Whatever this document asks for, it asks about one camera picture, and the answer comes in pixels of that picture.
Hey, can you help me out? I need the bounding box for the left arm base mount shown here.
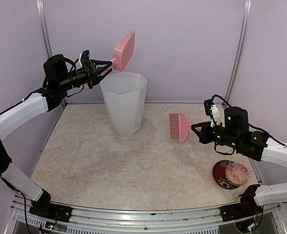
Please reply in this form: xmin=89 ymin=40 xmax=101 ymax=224
xmin=29 ymin=190 xmax=72 ymax=223

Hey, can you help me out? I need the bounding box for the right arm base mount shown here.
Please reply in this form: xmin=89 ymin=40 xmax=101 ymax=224
xmin=220 ymin=184 xmax=263 ymax=222

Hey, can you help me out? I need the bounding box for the translucent white waste bin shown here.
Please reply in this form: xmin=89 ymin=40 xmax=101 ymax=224
xmin=100 ymin=72 xmax=147 ymax=137

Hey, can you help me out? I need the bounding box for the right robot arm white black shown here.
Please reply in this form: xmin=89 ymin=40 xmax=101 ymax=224
xmin=191 ymin=95 xmax=287 ymax=216

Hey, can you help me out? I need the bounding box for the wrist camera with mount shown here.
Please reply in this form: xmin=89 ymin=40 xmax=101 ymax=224
xmin=204 ymin=99 xmax=222 ymax=127
xmin=77 ymin=50 xmax=90 ymax=68

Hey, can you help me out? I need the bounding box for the right aluminium frame post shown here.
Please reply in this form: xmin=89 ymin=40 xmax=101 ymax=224
xmin=224 ymin=0 xmax=252 ymax=103

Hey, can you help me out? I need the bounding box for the pink patterned small bowl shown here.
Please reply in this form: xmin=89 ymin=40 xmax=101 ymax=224
xmin=225 ymin=162 xmax=249 ymax=186

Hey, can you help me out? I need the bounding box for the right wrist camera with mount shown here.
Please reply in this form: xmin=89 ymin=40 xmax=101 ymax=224
xmin=204 ymin=99 xmax=222 ymax=127

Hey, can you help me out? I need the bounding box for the front aluminium rail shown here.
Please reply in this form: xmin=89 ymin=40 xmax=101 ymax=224
xmin=10 ymin=202 xmax=284 ymax=234

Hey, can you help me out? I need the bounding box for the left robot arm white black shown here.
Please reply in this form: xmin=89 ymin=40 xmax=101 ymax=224
xmin=0 ymin=50 xmax=117 ymax=217

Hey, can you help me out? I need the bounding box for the dark red patterned round dish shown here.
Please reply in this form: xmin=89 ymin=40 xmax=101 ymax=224
xmin=212 ymin=160 xmax=239 ymax=190

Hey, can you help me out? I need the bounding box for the pink plastic hand brush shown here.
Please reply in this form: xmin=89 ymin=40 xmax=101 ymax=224
xmin=169 ymin=113 xmax=191 ymax=142

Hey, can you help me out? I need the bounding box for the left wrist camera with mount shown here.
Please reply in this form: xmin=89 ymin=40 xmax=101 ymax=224
xmin=77 ymin=50 xmax=90 ymax=68

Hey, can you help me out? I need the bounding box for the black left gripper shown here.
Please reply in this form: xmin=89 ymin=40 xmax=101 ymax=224
xmin=57 ymin=58 xmax=112 ymax=91

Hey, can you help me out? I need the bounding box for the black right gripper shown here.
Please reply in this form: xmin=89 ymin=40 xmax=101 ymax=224
xmin=192 ymin=120 xmax=241 ymax=149

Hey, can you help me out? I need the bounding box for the pink plastic dustpan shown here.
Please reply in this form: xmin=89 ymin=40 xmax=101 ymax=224
xmin=108 ymin=31 xmax=135 ymax=71

